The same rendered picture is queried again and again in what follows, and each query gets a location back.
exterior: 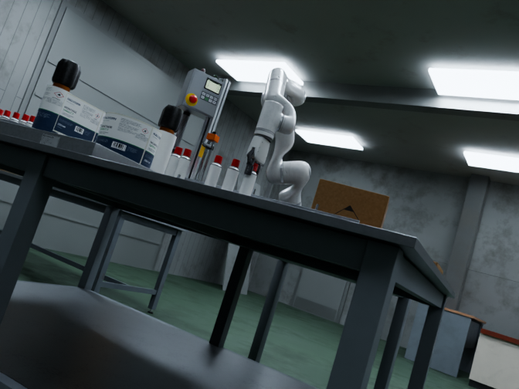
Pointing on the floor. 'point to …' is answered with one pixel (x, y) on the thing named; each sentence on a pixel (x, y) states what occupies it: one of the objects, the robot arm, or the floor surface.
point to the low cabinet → (495, 362)
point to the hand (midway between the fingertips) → (251, 172)
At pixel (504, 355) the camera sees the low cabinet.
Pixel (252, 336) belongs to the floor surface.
